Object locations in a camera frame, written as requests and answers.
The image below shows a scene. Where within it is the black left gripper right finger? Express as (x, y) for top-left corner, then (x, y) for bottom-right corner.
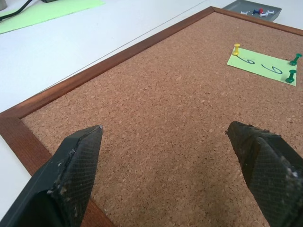
(225, 121), (303, 227)

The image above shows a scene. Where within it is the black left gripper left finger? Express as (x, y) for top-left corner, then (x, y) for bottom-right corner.
(0, 124), (104, 227)

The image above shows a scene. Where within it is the green push pin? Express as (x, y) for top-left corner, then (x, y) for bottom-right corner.
(285, 70), (297, 84)
(288, 53), (303, 66)

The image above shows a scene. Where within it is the light green paper note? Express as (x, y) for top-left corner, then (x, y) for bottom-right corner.
(226, 48), (297, 87)

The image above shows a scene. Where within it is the wood-framed cork board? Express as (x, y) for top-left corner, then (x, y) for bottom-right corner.
(0, 6), (303, 227)

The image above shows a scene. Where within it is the grey metal tray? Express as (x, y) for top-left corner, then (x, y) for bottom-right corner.
(222, 0), (283, 23)

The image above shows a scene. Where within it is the light green paper sheet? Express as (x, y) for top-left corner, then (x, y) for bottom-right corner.
(0, 0), (106, 35)

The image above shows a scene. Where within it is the black cable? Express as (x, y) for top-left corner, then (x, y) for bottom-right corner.
(0, 0), (38, 22)

